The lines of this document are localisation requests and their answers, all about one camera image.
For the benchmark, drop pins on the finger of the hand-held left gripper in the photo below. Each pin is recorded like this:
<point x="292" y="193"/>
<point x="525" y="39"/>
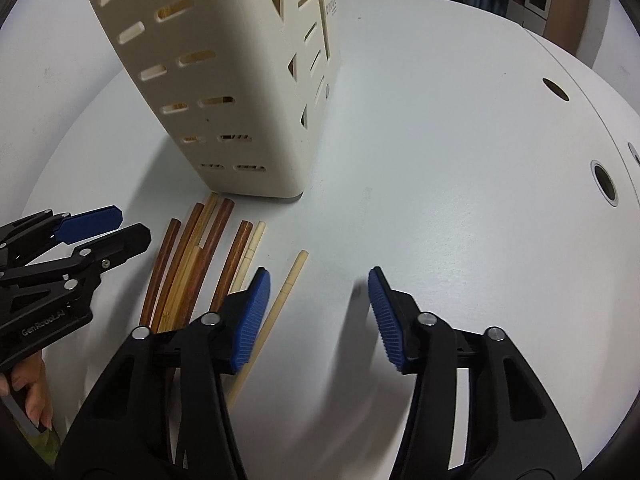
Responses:
<point x="117" y="245"/>
<point x="92" y="221"/>

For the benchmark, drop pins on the cream plastic chopstick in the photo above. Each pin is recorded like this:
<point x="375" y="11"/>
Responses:
<point x="251" y="250"/>

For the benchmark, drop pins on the person's left hand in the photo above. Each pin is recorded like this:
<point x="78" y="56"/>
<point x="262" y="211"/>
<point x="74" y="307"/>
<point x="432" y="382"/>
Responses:
<point x="32" y="395"/>

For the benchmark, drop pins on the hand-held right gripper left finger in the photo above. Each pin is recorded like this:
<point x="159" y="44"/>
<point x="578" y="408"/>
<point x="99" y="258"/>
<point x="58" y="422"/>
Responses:
<point x="250" y="320"/>

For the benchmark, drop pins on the bunch of wooden chopsticks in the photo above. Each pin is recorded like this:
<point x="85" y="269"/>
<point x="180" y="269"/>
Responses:
<point x="288" y="287"/>

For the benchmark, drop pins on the cream slotted utensil holder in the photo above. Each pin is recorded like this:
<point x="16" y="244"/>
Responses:
<point x="225" y="35"/>

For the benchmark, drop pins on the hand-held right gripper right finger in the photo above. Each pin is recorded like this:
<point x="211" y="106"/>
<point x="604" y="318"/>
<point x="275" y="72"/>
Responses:
<point x="386" y="320"/>

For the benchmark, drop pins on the light bamboo chopstick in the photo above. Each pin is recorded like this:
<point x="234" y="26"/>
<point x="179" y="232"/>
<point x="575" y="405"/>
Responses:
<point x="175" y="290"/>
<point x="206" y="219"/>

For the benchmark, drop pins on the dark brown wooden chopstick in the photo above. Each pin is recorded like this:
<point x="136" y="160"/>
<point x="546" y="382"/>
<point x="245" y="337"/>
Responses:
<point x="183" y="244"/>
<point x="162" y="265"/>
<point x="235" y="255"/>
<point x="217" y="235"/>

